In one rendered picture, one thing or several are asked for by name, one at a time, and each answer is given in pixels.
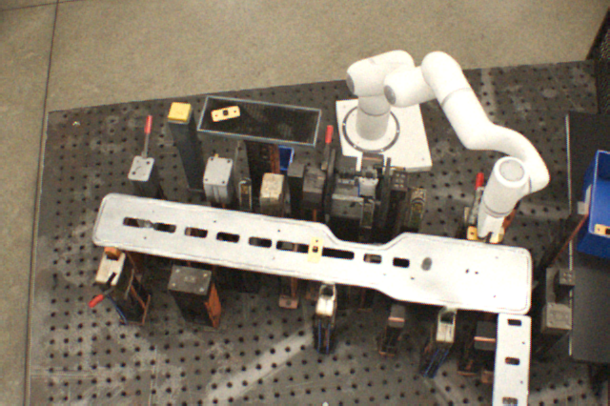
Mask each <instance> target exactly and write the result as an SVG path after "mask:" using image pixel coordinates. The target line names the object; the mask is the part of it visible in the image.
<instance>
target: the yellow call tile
mask: <svg viewBox="0 0 610 406"><path fill-rule="evenodd" d="M190 109H191V105H188V104H180V103H172V106H171V109H170V112H169V116H168V117H169V119H170V120H174V119H176V121H178V120H185V121H187V119H188V116H189V112H190Z"/></svg>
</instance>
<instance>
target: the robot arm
mask: <svg viewBox="0 0 610 406"><path fill-rule="evenodd" d="M346 82H347V87H348V88H349V90H350V92H351V93H353V94H354V95H357V96H358V105H357V110H356V111H354V112H352V113H351V114H350V115H349V117H348V119H347V122H346V133H347V135H348V137H349V139H350V140H351V141H353V142H354V143H355V144H356V145H358V146H359V147H361V148H364V150H368V151H376V150H380V149H383V147H385V146H387V145H388V144H389V143H390V142H391V141H392V140H393V138H394V136H395V133H396V123H395V120H394V118H393V116H391V115H390V110H391V106H392V107H394V108H399V109H401V108H408V107H412V106H414V105H417V104H420V103H423V102H426V101H429V100H432V99H435V98H436V99H437V100H438V102H439V104H440V105H441V107H442V108H443V110H444V112H445V113H446V115H447V118H448V120H449V121H450V123H451V125H452V127H453V128H454V130H455V132H456V134H457V136H458V138H459V141H460V142H461V144H462V145H463V146H464V147H465V148H466V149H468V150H495V151H500V152H504V153H507V154H508V155H510V156H506V157H502V158H501V159H500V160H499V161H498V162H497V164H496V166H495V168H494V170H493V172H492V175H491V177H490V179H489V182H488V184H487V186H486V189H485V192H484V194H483V197H482V199H481V203H480V206H479V207H478V236H477V238H478V239H480V240H484V243H487V244H489V243H490V239H491V236H492V235H493V238H495V237H496V236H497V235H498V232H499V230H500V227H501V223H502V221H503V218H504V216H506V215H508V214H509V213H510V212H511V211H512V210H513V208H514V207H515V205H516V203H517V201H518V200H520V199H521V198H522V197H524V196H525V195H526V194H528V193H532V192H535V191H538V190H540V189H541V188H543V187H545V186H546V185H547V183H548V181H549V175H548V172H547V170H546V168H545V166H544V164H543V162H542V161H541V159H540V155H539V153H538V152H537V150H536V149H535V148H534V146H533V145H532V144H531V143H530V142H529V141H528V140H527V139H526V138H525V137H523V136H522V135H520V134H519V133H517V132H513V131H511V130H508V129H507V128H504V127H501V126H498V125H495V124H493V123H491V122H490V121H489V119H488V118H487V116H486V114H485V112H484V111H483V109H482V107H481V105H480V104H479V102H478V99H477V97H476V96H475V94H474V92H473V90H472V89H471V87H470V85H469V84H468V82H467V80H466V78H465V76H464V74H462V71H461V68H460V66H459V64H458V63H457V62H456V61H455V60H454V59H453V58H451V57H450V56H449V55H447V54H445V53H442V52H439V51H434V52H431V53H429V54H428V55H426V57H425V58H424V59H423V61H422V65H421V66H418V67H416V66H414V62H413V59H412V58H411V56H410V55H409V54H408V53H407V52H405V51H391V52H386V53H383V54H381V55H378V56H375V57H372V58H369V59H365V60H362V61H358V62H356V63H354V64H353V65H352V66H351V67H350V68H349V69H348V70H347V73H346Z"/></svg>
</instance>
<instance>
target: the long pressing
mask: <svg viewBox="0 0 610 406"><path fill-rule="evenodd" d="M153 211H154V212H153ZM126 217H131V218H132V219H139V220H145V221H146V220H151V222H152V223H153V226H152V227H151V228H146V224H144V226H145V227H144V228H142V229H141V228H135V227H129V226H124V221H125V218H126ZM215 220H216V222H214V221H215ZM157 222H158V223H165V224H172V225H175V226H176V228H175V231H174V233H167V232H160V231H155V230H154V229H153V227H154V224H155V223H157ZM188 227H192V228H198V229H205V231H207V232H208V233H207V236H206V237H205V238H200V237H193V236H187V235H185V231H186V228H188ZM279 231H280V232H279ZM218 233H231V234H238V235H239V236H240V238H239V241H238V242H237V243H233V242H227V241H220V240H217V239H216V237H217V234H218ZM312 236H313V237H321V238H323V246H322V248H327V249H335V250H341V251H348V252H353V253H354V258H353V259H352V260H349V259H342V258H335V257H328V256H321V257H320V262H319V263H315V262H309V261H307V257H308V254H302V253H295V252H288V251H281V250H278V249H276V248H275V244H277V241H287V242H293V243H300V245H307V246H309V247H310V241H311V237H312ZM144 237H147V238H144ZM250 237H259V238H266V239H271V240H272V246H271V248H269V249H268V248H261V247H254V245H249V243H248V242H249V238H250ZM91 240H92V242H93V243H94V244H95V245H97V246H102V247H106V246H109V245H112V246H116V247H117V248H118V249H121V250H128V252H134V253H141V254H152V255H159V256H165V257H172V258H179V259H181V260H185V261H191V262H197V263H204V264H212V265H217V266H224V267H230V268H237V269H244V270H250V272H258V273H264V274H277V275H283V276H289V277H296V278H303V279H310V280H316V281H325V280H328V281H333V282H334V283H335V284H343V285H349V286H356V287H362V288H369V289H375V290H378V291H380V292H382V293H383V294H386V295H388V296H389V297H391V298H393V299H395V300H399V301H405V302H412V303H417V304H425V305H432V306H438V307H442V306H445V305H447V304H450V305H455V306H456V307H457V309H462V310H469V311H475V312H482V313H487V312H488V313H494V314H500V313H503V314H509V315H526V314H527V313H528V312H529V310H530V308H531V281H532V258H531V255H530V254H529V253H528V252H527V251H526V250H524V249H523V248H519V247H512V246H505V245H499V244H492V243H489V244H487V243H484V242H478V241H472V240H465V239H458V238H452V237H448V238H445V237H438V236H431V235H424V234H417V233H402V234H400V235H398V236H397V237H395V238H394V239H392V240H391V241H389V242H388V243H386V244H385V245H381V246H377V245H370V244H363V243H356V242H349V241H343V240H340V239H338V238H337V237H336V236H335V235H334V234H332V233H331V231H330V230H329V229H328V228H327V227H326V226H325V225H323V223H319V222H312V221H305V220H298V219H291V218H285V217H278V216H270V215H264V214H256V213H243V212H236V211H229V210H222V209H216V208H215V207H208V206H201V205H194V204H187V203H180V202H173V201H167V200H160V199H153V198H147V197H139V196H133V195H126V194H120V193H111V194H108V195H107V196H106V197H105V198H104V200H103V202H102V204H101V207H100V210H99V212H98V215H97V217H96V220H95V223H94V225H93V228H92V231H91ZM365 254H374V255H380V256H381V257H382V262H381V263H380V264H376V263H369V262H365V261H364V260H363V258H364V255H365ZM496 255H497V256H498V258H495V256H496ZM425 256H430V257H431V258H432V260H433V264H432V267H431V269H430V270H429V271H424V270H422V269H421V263H422V260H423V259H424V257H425ZM272 257H274V259H272ZM394 258H401V259H408V260H409V261H410V265H409V267H408V268H402V267H396V266H394V265H393V259H394ZM468 268H469V273H466V272H465V270H467V269H468ZM475 271H478V274H476V273H475ZM383 273H386V276H384V275H383ZM412 276H413V277H414V279H412V278H411V277H412ZM493 295H495V296H496V297H493Z"/></svg>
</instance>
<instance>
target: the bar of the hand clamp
mask: <svg viewBox="0 0 610 406"><path fill-rule="evenodd" d="M485 189H486V187H485V185H482V187H481V186H478V191H477V194H476V197H475V200H474V202H473V203H472V206H471V209H470V212H469V214H468V223H467V226H466V227H469V225H470V222H471V219H472V217H474V216H478V207H479V206H480V203H481V199H482V197H483V194H484V192H485Z"/></svg>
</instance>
